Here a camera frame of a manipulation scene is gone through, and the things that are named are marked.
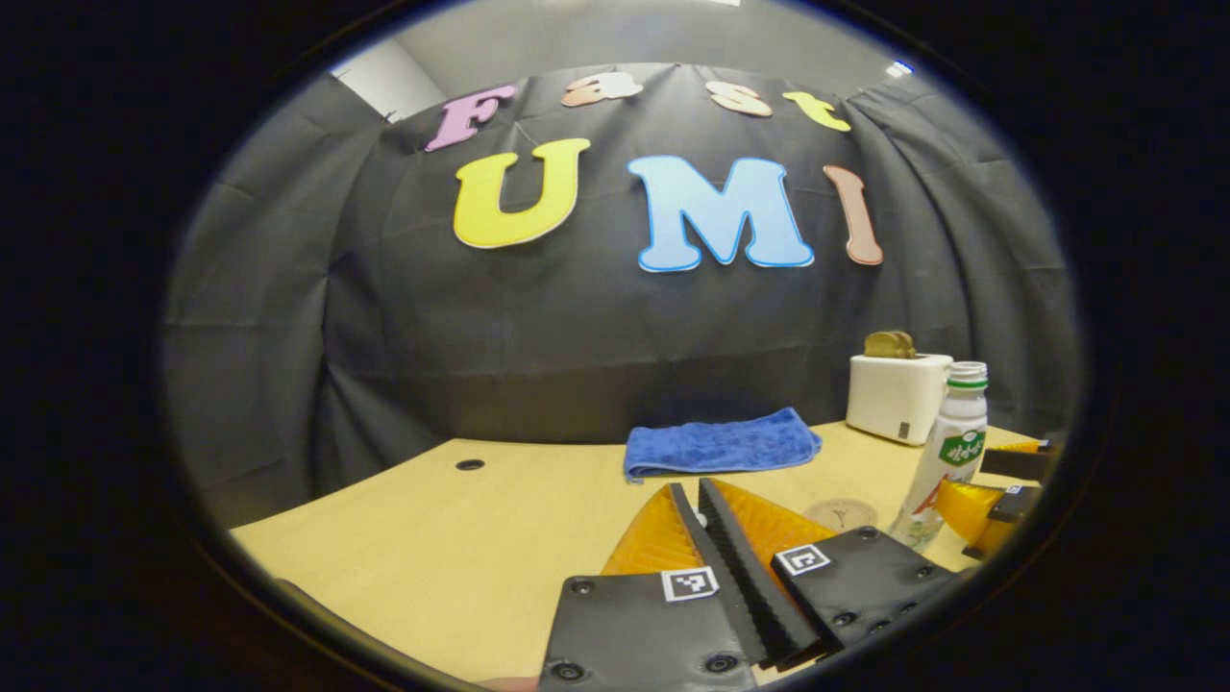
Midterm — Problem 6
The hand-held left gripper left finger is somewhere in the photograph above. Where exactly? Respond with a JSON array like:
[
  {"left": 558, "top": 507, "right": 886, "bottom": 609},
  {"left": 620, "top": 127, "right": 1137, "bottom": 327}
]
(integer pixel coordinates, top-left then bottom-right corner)
[{"left": 538, "top": 482, "right": 770, "bottom": 692}]

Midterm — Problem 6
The white water bottle green label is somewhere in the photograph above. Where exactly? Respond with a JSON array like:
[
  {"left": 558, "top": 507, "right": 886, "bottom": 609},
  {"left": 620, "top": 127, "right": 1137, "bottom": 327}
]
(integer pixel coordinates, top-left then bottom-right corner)
[{"left": 889, "top": 361, "right": 989, "bottom": 551}]

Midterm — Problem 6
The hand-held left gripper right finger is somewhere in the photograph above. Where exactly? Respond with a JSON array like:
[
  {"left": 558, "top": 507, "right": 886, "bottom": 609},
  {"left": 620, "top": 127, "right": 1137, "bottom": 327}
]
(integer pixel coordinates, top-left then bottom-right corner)
[{"left": 697, "top": 478, "right": 962, "bottom": 672}]

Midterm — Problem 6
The white toaster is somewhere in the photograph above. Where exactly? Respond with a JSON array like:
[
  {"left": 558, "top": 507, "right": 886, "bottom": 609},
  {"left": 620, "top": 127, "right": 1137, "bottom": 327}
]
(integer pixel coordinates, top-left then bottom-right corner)
[{"left": 846, "top": 353, "right": 954, "bottom": 446}]

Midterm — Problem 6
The round brown coaster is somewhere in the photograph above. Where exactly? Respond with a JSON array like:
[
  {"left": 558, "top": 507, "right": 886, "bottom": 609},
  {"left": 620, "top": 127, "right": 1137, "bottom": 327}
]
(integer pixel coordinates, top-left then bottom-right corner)
[{"left": 802, "top": 498, "right": 880, "bottom": 532}]

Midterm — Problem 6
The blue towel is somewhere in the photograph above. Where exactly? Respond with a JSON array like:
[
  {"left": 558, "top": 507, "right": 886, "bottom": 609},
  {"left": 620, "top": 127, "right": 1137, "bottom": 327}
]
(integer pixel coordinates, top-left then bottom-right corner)
[{"left": 624, "top": 408, "right": 824, "bottom": 483}]

